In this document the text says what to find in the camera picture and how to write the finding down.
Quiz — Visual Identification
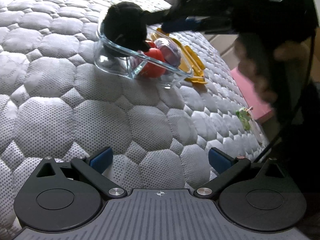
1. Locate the clear glass food container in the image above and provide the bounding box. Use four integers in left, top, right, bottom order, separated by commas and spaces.
94, 21, 193, 88

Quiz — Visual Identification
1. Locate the red toy tomato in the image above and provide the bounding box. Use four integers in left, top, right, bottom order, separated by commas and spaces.
139, 39, 167, 79

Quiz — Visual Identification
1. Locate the pink pillow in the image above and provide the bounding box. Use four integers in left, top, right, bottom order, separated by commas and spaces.
231, 68, 274, 124

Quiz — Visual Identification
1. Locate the grey quilted mattress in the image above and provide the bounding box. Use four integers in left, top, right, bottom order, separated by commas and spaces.
1, 0, 268, 239

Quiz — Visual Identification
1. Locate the black plush cat toy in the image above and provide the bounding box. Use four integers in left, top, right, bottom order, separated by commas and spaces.
103, 2, 151, 52

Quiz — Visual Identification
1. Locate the green toy figure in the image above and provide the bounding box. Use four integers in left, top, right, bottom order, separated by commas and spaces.
236, 106, 253, 131

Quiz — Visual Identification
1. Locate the yellow plastic container lid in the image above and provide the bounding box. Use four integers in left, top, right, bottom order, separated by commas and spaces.
149, 28, 207, 85

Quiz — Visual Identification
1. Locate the purple toy figure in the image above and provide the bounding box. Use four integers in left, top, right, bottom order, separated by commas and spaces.
154, 37, 181, 68

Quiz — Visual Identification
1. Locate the person's right hand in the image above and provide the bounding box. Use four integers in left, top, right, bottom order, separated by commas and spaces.
234, 36, 310, 107

